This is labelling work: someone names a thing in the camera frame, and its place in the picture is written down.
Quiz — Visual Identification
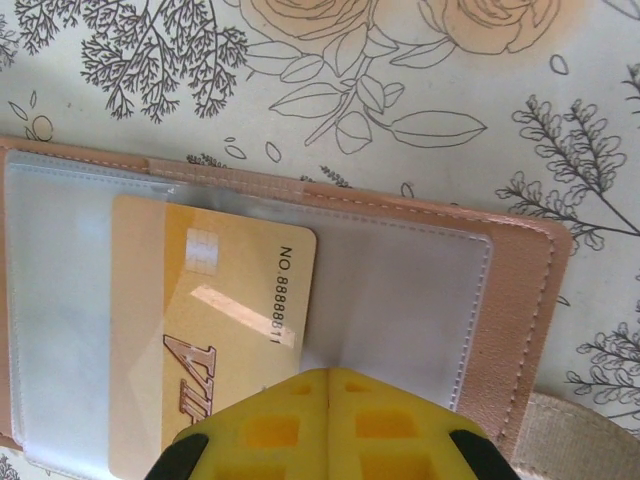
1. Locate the floral patterned tablecloth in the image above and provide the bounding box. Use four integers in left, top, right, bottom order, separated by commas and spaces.
0, 0, 640, 480

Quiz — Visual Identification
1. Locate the gold VIP card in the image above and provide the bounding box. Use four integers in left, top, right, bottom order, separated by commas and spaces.
107, 193, 319, 480

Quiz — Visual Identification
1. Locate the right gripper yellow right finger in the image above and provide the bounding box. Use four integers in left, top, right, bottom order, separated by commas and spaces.
327, 368, 516, 480

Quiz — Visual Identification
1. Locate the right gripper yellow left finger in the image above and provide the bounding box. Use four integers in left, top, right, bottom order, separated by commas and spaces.
147, 368, 331, 480

